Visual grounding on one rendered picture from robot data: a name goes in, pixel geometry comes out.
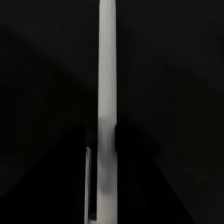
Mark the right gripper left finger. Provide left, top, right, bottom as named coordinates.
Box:
left=0, top=124, right=85, bottom=224

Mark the pen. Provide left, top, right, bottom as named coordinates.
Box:
left=84, top=0, right=118, bottom=224

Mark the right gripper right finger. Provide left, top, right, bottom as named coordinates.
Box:
left=117, top=124, right=196, bottom=224

